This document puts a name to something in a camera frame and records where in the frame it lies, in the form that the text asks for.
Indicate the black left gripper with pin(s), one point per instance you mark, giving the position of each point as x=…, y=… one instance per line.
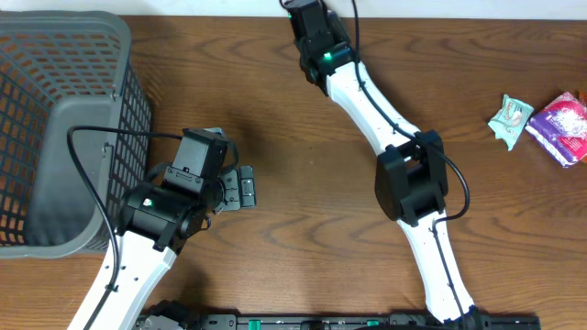
x=245, y=187

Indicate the teal wet wipes pack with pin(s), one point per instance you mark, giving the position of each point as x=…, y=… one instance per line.
x=510, y=120

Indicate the red purple snack pack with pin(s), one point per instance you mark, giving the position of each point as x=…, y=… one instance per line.
x=560, y=128

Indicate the red snack bar wrapper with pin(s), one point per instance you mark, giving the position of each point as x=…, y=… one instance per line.
x=583, y=99

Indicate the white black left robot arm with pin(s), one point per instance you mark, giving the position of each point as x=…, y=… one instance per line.
x=173, y=202

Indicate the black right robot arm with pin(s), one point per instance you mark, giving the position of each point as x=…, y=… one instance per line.
x=416, y=184

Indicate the grey plastic mesh basket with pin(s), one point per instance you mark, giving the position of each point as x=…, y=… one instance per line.
x=74, y=120

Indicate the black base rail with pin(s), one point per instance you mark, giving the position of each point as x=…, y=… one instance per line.
x=321, y=322

